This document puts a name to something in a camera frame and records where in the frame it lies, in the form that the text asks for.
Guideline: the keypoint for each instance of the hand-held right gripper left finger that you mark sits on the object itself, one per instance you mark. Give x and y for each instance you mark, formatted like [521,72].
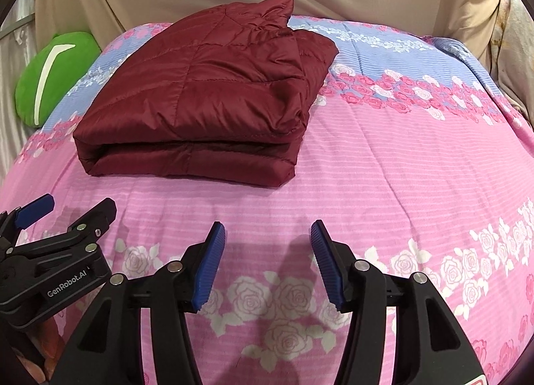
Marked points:
[208,268]

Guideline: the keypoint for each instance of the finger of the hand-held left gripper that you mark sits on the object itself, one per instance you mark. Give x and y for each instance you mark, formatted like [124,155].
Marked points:
[83,228]
[35,207]

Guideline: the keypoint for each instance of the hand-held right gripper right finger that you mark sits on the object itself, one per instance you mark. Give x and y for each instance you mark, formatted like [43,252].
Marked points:
[327,268]

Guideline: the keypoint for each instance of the maroon quilted jacket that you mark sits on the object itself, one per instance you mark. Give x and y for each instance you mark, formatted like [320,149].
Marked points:
[200,93]

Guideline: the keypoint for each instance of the pink and blue floral blanket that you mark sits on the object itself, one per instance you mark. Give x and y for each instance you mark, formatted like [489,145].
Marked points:
[375,180]

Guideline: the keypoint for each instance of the white satin curtain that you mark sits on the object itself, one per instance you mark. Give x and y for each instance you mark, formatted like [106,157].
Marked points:
[14,89]

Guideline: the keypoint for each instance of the green pillow with white stripe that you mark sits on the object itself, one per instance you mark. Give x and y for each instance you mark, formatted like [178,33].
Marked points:
[66,72]

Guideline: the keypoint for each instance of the cream patterned cloth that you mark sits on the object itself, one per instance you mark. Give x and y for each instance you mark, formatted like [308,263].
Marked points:
[511,34]

